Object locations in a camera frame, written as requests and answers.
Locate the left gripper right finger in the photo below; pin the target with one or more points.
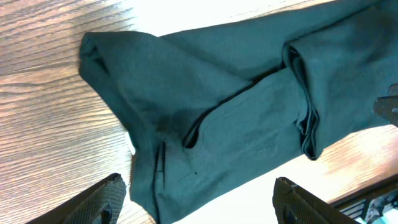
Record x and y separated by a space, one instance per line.
295 205

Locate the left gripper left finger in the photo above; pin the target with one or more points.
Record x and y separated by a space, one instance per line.
99 204

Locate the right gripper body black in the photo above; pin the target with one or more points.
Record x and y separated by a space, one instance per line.
386 106

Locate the black t-shirt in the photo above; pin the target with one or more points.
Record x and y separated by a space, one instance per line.
210 109

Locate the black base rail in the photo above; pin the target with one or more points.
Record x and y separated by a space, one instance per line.
376 203

